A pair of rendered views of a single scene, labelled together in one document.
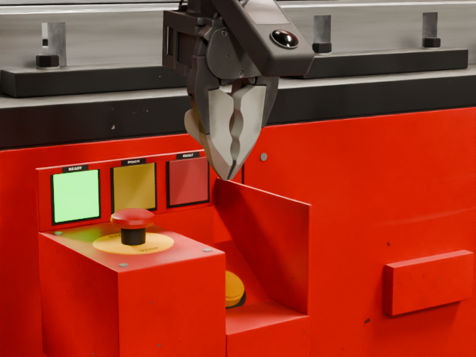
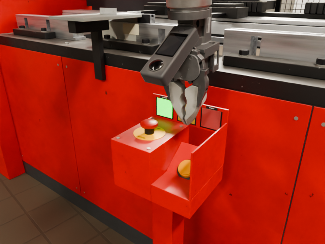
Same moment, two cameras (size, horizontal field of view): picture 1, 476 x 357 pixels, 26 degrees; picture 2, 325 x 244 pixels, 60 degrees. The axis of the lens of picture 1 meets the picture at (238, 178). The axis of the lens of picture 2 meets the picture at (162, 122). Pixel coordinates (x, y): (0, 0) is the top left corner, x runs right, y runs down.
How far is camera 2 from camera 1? 84 cm
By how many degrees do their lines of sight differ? 66
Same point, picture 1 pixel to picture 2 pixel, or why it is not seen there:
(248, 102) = (188, 92)
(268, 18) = (165, 52)
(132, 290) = (115, 147)
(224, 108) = (176, 91)
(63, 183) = (159, 101)
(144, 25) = (302, 42)
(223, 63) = not seen: hidden behind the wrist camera
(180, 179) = (206, 117)
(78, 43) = (266, 46)
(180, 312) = (132, 165)
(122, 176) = not seen: hidden behind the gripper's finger
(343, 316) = not seen: outside the picture
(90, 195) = (169, 109)
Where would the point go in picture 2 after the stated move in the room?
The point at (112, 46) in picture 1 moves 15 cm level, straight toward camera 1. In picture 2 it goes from (283, 50) to (241, 55)
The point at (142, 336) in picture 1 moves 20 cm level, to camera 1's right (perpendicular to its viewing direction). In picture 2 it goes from (119, 165) to (149, 229)
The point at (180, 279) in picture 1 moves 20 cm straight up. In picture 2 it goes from (131, 153) to (126, 55)
